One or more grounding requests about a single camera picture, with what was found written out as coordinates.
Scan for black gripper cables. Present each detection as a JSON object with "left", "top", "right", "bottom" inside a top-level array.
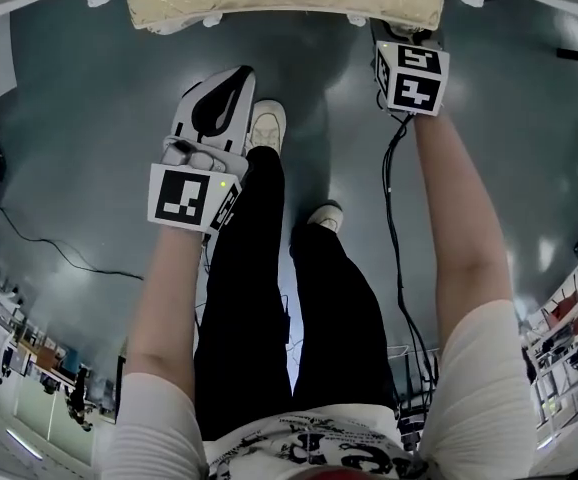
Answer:
[{"left": 380, "top": 111, "right": 441, "bottom": 422}]

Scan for white shelf rack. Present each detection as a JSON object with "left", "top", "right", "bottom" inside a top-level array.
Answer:
[{"left": 520, "top": 227, "right": 578, "bottom": 437}]

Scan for black floor cable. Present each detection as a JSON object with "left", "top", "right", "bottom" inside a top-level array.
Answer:
[{"left": 0, "top": 206, "right": 146, "bottom": 282}]

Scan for person's white printed shirt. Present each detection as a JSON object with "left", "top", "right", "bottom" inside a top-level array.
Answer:
[{"left": 105, "top": 299, "right": 539, "bottom": 480}]

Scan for person's right forearm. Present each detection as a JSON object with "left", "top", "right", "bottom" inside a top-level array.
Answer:
[{"left": 410, "top": 112, "right": 514, "bottom": 342}]

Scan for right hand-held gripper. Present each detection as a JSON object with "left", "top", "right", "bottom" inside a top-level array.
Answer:
[{"left": 370, "top": 17, "right": 452, "bottom": 119}]

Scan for person's left forearm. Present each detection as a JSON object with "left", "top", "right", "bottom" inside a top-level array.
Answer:
[{"left": 127, "top": 223, "right": 211, "bottom": 385}]

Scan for person's white shoe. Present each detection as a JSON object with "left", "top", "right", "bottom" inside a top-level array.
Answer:
[
  {"left": 245, "top": 98, "right": 288, "bottom": 158},
  {"left": 306, "top": 203, "right": 345, "bottom": 234}
]

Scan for person's black trousers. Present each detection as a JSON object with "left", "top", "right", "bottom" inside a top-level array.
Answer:
[{"left": 192, "top": 145, "right": 396, "bottom": 443}]

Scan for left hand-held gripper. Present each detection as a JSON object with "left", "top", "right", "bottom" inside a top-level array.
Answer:
[{"left": 147, "top": 65, "right": 258, "bottom": 235}]

